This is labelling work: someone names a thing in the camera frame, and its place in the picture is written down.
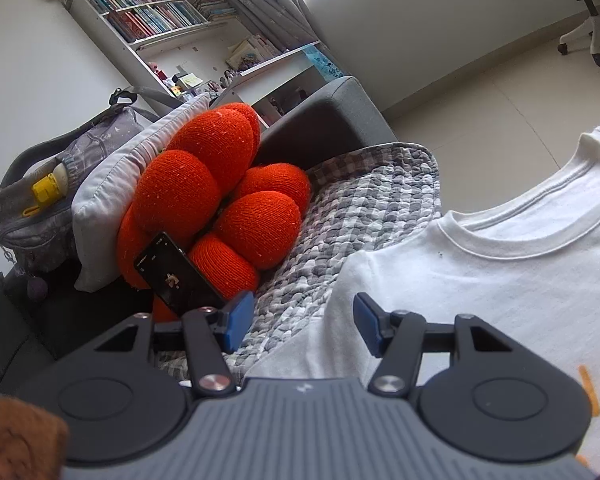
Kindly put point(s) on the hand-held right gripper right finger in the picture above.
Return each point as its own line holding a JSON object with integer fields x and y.
{"x": 367, "y": 317}

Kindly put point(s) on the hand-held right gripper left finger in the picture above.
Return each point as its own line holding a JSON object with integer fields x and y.
{"x": 240, "y": 317}

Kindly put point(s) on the white printed t-shirt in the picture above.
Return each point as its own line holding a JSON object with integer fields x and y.
{"x": 480, "y": 285}

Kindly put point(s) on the person's right forearm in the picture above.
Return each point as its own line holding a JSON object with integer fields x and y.
{"x": 20, "y": 440}

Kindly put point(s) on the black smartphone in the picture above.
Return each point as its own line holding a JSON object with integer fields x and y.
{"x": 175, "y": 280}

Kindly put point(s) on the grey checked quilt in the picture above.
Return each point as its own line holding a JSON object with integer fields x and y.
{"x": 355, "y": 210}

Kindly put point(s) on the orange pumpkin cushion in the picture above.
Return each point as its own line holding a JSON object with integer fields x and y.
{"x": 200, "y": 195}

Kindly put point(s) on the light grey pillow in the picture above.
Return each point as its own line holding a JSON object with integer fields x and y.
{"x": 110, "y": 200}

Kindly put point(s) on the purple pompom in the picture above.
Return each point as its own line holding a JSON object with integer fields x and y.
{"x": 37, "y": 289}

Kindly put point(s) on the dark grey sofa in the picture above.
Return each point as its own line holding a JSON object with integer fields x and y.
{"x": 320, "y": 115}

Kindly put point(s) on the yellow bottle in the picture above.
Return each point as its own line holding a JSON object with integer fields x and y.
{"x": 45, "y": 192}

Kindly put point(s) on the grey backpack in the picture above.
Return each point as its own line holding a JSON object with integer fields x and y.
{"x": 95, "y": 135}

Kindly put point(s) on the white bookshelf desk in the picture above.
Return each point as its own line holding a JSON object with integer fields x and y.
{"x": 290, "y": 65}

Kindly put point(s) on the blue printed sheet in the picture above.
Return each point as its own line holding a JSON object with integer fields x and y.
{"x": 325, "y": 62}

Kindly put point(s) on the rows of books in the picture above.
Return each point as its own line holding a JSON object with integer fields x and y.
{"x": 150, "y": 15}

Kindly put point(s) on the grey office chair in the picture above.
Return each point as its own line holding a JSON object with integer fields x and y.
{"x": 590, "y": 20}

